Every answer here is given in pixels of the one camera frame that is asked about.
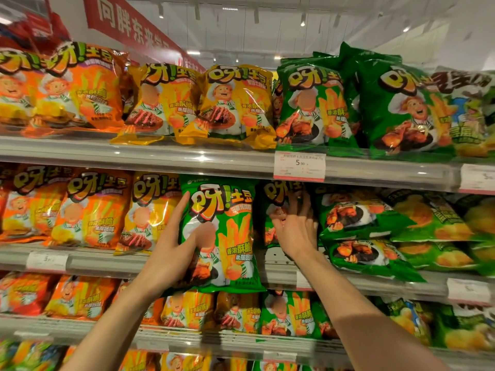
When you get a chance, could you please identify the green frog chip bags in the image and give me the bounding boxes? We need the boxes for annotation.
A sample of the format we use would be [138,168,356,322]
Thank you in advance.
[381,189,495,277]

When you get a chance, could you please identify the red tomato chip bags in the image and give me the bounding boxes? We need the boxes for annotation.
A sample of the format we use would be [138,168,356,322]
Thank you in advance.
[0,272,53,316]

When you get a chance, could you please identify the shelf row of bags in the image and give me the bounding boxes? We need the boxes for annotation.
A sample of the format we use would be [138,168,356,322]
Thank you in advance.
[273,42,457,162]
[259,291,337,340]
[0,340,302,371]

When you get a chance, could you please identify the person's right forearm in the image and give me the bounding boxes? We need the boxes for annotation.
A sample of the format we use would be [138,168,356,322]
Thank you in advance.
[295,247,451,371]

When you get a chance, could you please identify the green chicken snack packet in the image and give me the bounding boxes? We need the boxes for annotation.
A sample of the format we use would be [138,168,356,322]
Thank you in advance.
[178,174,267,293]
[261,180,310,248]

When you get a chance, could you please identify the person's left forearm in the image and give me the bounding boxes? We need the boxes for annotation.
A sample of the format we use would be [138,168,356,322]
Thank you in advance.
[60,281,163,371]

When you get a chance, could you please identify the person's left hand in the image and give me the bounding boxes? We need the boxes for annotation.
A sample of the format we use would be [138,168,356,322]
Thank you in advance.
[133,191,202,302]

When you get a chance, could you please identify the person's right hand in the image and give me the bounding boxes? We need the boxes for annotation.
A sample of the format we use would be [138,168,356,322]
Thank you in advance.
[270,189,320,263]

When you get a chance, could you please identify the large red multipack snack bag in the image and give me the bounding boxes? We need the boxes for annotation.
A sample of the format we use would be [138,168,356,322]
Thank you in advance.
[0,11,72,55]

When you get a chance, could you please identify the red hanging sign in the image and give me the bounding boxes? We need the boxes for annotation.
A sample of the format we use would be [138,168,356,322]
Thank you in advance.
[83,0,206,72]

